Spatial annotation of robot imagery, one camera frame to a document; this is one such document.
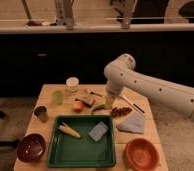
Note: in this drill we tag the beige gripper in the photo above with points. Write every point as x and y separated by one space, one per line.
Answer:
110 99

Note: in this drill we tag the tan eraser block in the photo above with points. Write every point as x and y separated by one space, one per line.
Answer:
90 101

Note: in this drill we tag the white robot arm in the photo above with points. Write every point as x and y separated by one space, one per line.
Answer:
120 74

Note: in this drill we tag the orange bowl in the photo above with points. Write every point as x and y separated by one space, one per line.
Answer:
141 155

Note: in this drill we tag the purple bowl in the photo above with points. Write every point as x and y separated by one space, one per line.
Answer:
31 148

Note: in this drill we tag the green yellow banana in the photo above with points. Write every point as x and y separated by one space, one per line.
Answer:
100 107

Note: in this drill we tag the brown grape bunch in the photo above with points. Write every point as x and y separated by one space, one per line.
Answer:
118 112

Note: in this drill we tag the small brush tool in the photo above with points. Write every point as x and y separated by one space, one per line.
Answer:
94 93

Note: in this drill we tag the blue sponge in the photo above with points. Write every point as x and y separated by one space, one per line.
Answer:
98 131

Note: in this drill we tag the orange fruit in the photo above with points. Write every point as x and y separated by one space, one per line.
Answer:
78 106

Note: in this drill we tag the grey blue cloth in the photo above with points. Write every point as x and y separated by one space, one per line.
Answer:
133 124

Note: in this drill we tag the white cup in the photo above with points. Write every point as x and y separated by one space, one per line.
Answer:
72 84

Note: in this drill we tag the green plastic cup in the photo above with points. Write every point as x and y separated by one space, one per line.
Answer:
57 97

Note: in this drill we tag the yellow corn cob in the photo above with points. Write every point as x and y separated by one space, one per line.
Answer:
68 130

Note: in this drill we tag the green plastic tray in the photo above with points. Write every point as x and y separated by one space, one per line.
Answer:
66 151

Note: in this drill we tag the metal cup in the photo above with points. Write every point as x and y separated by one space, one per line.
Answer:
41 113

